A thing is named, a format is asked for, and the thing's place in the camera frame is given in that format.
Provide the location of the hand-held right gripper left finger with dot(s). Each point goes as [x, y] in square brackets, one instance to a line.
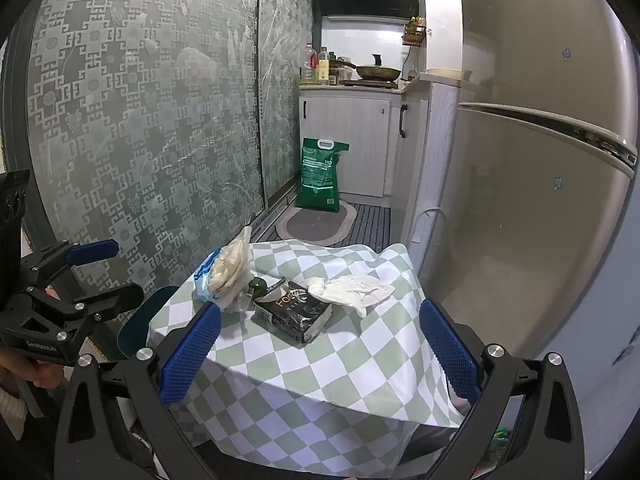
[192, 355]

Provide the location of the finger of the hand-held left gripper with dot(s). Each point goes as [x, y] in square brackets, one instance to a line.
[92, 251]
[115, 300]

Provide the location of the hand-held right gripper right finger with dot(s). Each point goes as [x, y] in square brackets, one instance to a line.
[450, 355]

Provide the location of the dark teal trash bin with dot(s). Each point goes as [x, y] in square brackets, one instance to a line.
[145, 315]

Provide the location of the plastic bottle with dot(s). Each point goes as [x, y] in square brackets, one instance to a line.
[225, 270]

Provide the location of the white tissue paper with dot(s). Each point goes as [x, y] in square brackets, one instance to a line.
[350, 290]

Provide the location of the person's left hand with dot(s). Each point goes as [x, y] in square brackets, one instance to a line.
[47, 372]

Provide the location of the small green fruit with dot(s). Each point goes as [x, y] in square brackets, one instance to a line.
[257, 287]

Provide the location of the black printed box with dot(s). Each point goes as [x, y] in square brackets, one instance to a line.
[295, 312]

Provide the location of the green white checkered tablecloth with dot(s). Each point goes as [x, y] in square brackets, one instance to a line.
[325, 370]

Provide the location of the dark striped floor mat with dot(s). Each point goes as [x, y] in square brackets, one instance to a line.
[372, 225]

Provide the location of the frosted patterned sliding door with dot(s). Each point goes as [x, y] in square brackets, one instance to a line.
[150, 110]

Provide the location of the beige refrigerator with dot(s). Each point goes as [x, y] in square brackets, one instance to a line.
[540, 210]

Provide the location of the grey oval floor mat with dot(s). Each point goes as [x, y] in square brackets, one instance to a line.
[310, 222]

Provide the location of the green rice bag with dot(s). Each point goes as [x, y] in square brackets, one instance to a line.
[320, 175]

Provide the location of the white base cabinet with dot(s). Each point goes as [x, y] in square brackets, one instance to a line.
[345, 140]

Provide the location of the large cooking oil bottle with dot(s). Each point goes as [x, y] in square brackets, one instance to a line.
[310, 67]

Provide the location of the frying pan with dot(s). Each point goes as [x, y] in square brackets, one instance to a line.
[377, 71]

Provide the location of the small sauce bottle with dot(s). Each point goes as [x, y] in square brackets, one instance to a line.
[324, 67]

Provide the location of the wall spice rack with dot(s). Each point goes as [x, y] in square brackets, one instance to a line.
[414, 32]

